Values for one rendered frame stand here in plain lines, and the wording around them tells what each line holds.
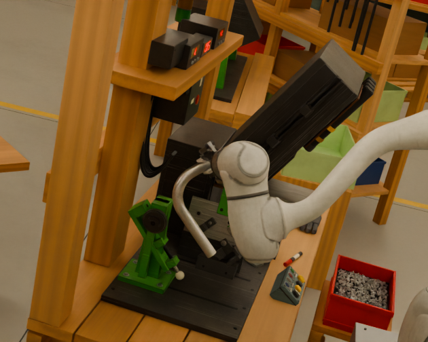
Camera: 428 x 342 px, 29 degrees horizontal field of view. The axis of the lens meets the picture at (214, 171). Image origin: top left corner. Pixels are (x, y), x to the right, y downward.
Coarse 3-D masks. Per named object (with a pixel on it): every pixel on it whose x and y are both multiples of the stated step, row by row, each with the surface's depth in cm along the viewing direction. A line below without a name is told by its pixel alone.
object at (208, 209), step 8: (192, 200) 270; (200, 200) 269; (208, 200) 270; (192, 208) 271; (200, 208) 270; (208, 208) 270; (216, 208) 269; (192, 216) 270; (200, 216) 270; (208, 216) 269; (216, 216) 269; (224, 216) 269; (200, 224) 271; (216, 224) 269; (224, 224) 269; (208, 232) 270; (216, 232) 270; (224, 232) 269; (232, 240) 269
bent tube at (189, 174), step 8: (192, 168) 225; (200, 168) 225; (208, 168) 226; (184, 176) 224; (192, 176) 225; (176, 184) 224; (184, 184) 224; (176, 192) 224; (176, 200) 224; (176, 208) 225; (184, 208) 225; (184, 216) 225; (192, 224) 225; (192, 232) 226; (200, 232) 226; (200, 240) 226; (208, 240) 227; (208, 248) 227; (208, 256) 227
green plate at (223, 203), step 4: (224, 188) 266; (224, 192) 266; (224, 196) 266; (220, 200) 267; (224, 200) 266; (220, 204) 267; (224, 204) 266; (220, 208) 267; (224, 208) 267; (220, 212) 267; (224, 212) 267
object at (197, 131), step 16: (192, 128) 288; (208, 128) 291; (224, 128) 295; (176, 144) 274; (192, 144) 273; (224, 144) 280; (176, 160) 275; (192, 160) 274; (160, 176) 279; (176, 176) 277; (208, 176) 274; (160, 192) 281; (192, 192) 277; (208, 192) 276; (176, 224) 283
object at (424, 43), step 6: (372, 0) 1053; (378, 0) 1052; (384, 0) 1051; (390, 0) 1050; (414, 0) 1055; (420, 0) 1054; (426, 0) 1053; (408, 6) 1050; (414, 6) 1049; (420, 6) 1048; (426, 6) 1052; (426, 12) 1050; (426, 36) 1110; (426, 42) 1073; (420, 48) 1077; (426, 48) 1076
